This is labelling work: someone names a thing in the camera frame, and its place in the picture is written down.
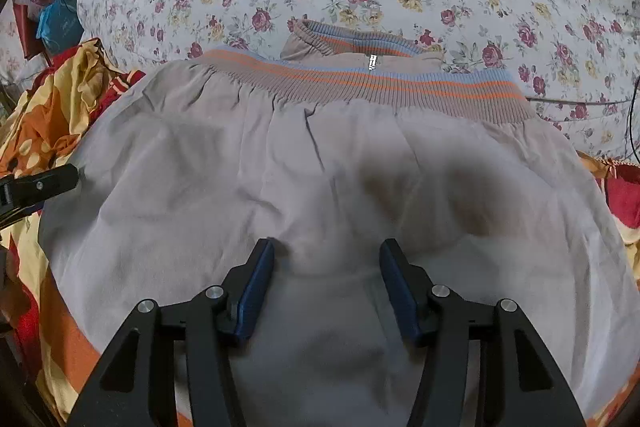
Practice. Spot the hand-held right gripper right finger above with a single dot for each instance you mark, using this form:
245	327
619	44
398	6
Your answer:
397	287

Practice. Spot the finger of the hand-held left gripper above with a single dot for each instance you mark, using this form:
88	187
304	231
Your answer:
50	182

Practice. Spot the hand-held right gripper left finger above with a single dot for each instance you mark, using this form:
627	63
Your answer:
255	287

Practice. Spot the beige jacket with striped trim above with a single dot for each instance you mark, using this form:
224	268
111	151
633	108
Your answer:
320	182

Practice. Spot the orange red cream printed blanket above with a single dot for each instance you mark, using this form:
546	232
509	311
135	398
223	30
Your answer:
50	122

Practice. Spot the blue plastic bag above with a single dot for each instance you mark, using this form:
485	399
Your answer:
60	19

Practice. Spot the red bag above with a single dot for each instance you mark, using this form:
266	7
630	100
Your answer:
25	19

